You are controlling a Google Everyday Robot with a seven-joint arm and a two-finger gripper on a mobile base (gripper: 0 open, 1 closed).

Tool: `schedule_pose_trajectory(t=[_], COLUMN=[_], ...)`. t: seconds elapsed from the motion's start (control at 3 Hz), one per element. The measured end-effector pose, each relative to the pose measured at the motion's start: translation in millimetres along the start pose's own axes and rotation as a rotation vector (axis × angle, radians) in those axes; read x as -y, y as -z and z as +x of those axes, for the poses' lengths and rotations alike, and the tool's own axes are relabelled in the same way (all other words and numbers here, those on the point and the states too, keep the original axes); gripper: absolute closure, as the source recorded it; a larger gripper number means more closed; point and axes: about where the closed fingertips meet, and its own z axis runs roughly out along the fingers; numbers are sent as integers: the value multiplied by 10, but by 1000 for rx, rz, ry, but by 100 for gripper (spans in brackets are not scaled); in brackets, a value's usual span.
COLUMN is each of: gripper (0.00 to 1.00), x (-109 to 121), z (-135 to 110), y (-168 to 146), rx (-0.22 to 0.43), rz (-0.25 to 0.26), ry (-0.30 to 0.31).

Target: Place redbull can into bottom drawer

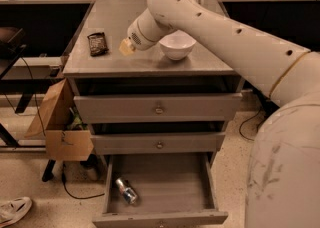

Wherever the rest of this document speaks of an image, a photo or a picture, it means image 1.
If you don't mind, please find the grey middle drawer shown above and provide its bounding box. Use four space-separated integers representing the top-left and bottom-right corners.
91 132 225 155

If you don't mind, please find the grey top drawer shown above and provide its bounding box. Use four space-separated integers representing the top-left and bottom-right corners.
74 93 242 124

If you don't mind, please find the grey open bottom drawer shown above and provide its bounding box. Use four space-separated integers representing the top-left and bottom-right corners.
93 153 228 228

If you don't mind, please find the black floor cable right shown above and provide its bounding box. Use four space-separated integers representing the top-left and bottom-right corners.
238 106 268 142

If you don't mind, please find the dark snack packet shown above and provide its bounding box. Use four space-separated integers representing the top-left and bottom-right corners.
87 32 108 57

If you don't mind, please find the black floor cable left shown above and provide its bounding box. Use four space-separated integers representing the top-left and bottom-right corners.
61 162 106 201

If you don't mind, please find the grey wooden drawer cabinet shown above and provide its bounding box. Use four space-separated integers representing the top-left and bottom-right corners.
62 0 254 228

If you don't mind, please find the white ceramic bowl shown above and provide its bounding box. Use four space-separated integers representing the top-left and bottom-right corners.
159 30 196 61

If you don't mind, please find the white sneaker shoe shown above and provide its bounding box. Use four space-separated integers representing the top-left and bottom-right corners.
0 197 32 228

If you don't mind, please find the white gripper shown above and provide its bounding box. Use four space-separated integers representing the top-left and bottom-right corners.
119 9 174 56

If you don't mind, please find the black floor cable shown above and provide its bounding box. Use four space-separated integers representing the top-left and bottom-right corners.
238 106 268 142
61 162 106 201

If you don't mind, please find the brown cardboard box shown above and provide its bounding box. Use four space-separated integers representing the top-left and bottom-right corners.
25 79 93 161

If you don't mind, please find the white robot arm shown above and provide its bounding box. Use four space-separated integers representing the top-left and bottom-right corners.
120 0 320 228

